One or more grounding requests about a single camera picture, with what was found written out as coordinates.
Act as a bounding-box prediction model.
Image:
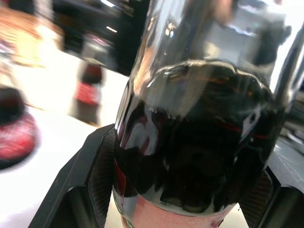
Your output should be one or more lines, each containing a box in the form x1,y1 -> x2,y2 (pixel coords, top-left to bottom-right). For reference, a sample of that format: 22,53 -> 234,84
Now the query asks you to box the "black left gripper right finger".
239,137 -> 304,228

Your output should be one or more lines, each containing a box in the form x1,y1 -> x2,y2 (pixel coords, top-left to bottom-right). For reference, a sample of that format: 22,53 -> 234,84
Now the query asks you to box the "brown cardboard box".
0,6 -> 60,69

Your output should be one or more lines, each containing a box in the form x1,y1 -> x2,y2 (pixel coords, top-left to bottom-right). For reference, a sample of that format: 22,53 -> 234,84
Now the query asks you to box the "cola bottle with red label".
111,0 -> 304,228
70,33 -> 108,126
0,86 -> 41,170

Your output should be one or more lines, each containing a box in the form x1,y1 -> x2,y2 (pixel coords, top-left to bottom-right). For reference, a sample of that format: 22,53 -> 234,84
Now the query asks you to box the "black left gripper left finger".
28,123 -> 117,228

